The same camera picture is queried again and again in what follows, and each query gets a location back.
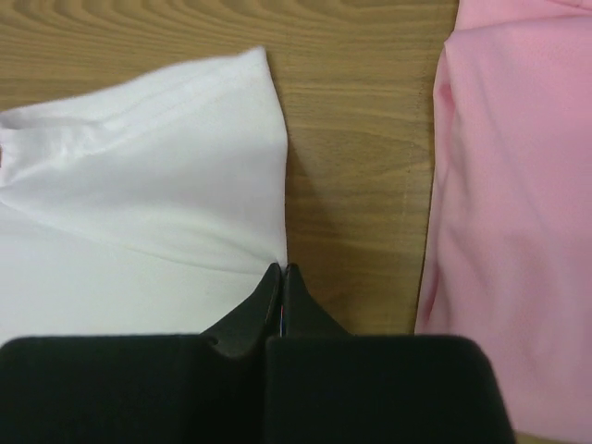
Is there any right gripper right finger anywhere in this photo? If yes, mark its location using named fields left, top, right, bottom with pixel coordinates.
left=265, top=265, right=515, bottom=443

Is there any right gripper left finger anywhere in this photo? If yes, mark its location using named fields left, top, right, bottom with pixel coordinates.
left=1, top=264, right=280, bottom=443

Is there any white t shirt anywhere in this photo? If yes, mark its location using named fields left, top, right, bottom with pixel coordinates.
left=1, top=47, right=288, bottom=342

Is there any folded pink t shirt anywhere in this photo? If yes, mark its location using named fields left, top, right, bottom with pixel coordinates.
left=415, top=1, right=591, bottom=443

